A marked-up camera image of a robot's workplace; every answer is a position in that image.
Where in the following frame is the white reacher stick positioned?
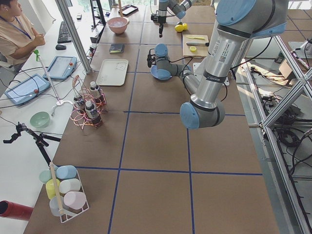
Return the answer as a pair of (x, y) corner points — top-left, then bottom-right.
(34, 49), (74, 117)

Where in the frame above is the black tripod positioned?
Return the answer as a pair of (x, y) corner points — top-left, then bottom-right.
(2, 122), (61, 167)

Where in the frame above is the teach pendant far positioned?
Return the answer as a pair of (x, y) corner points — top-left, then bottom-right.
(47, 56), (77, 80)

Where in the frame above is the black mouse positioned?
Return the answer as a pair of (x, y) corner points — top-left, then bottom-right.
(55, 44), (67, 51)

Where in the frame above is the tea bottle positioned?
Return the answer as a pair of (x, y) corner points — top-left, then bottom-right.
(85, 101), (103, 127)
(90, 81), (104, 103)
(74, 96), (85, 114)

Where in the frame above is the tea bottle rear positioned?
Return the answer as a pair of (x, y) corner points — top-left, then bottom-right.
(90, 81), (104, 103)

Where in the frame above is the white cup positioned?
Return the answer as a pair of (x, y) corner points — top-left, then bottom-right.
(59, 178), (81, 194)

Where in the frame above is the yellow cup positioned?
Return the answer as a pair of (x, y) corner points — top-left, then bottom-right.
(45, 179), (56, 199)

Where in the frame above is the teach pendant near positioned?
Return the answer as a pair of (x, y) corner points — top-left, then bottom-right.
(4, 74), (50, 105)

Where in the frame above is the wooden stand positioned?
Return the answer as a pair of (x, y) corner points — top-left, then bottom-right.
(118, 0), (123, 17)

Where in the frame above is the red cylinder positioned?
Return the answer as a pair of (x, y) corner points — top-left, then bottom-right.
(0, 200), (33, 221)

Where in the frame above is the pink bowl with ice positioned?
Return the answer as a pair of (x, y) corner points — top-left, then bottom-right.
(107, 17), (129, 34)

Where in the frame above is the teach pendant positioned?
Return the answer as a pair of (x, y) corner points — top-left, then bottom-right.
(4, 74), (50, 105)
(47, 56), (77, 80)

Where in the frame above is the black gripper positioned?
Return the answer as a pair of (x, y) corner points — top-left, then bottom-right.
(151, 14), (167, 38)
(147, 48), (156, 68)

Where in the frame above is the cream bear tray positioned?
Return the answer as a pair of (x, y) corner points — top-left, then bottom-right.
(96, 59), (129, 86)

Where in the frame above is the pink cup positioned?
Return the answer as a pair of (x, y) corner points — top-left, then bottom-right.
(63, 191), (86, 210)

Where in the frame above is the grey folded cloth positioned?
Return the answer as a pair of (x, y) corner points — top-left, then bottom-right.
(109, 43), (125, 54)

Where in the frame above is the aluminium frame post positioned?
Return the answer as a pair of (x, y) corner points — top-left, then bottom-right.
(55, 0), (92, 74)

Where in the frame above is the green bowl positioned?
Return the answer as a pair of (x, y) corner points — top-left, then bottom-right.
(30, 112), (50, 128)

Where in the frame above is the light blue lower cup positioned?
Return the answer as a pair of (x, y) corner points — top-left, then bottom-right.
(49, 196), (61, 216)

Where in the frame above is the wooden cutting board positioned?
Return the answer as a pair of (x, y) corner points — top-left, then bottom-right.
(182, 34), (209, 58)

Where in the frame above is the yellow lemon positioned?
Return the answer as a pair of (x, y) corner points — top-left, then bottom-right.
(175, 24), (184, 33)
(183, 23), (188, 31)

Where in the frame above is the copper wire bottle rack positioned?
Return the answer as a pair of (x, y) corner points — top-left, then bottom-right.
(70, 75), (107, 129)

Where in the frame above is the black keyboard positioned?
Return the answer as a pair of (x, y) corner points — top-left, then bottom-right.
(58, 21), (72, 44)

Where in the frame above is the white wire cup basket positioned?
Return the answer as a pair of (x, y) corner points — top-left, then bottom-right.
(49, 162), (89, 223)

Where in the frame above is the seated person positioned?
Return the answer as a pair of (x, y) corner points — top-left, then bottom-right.
(0, 0), (45, 65)

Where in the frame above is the tea bottle left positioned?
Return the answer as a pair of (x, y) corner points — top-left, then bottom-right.
(74, 96), (85, 114)

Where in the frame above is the blue round plate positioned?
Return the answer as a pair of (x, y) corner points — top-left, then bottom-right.
(150, 65), (172, 80)

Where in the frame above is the tea bottle front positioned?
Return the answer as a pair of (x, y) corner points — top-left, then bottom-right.
(85, 101), (103, 127)

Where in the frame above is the mint green cup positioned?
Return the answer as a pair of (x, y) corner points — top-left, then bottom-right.
(39, 170), (52, 184)

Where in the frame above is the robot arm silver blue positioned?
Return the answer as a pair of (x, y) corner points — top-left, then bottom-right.
(147, 0), (288, 129)

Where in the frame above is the yellow plastic knife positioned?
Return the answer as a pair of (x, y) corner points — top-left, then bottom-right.
(186, 36), (206, 40)

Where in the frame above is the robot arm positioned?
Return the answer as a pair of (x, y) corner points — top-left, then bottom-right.
(151, 0), (195, 38)

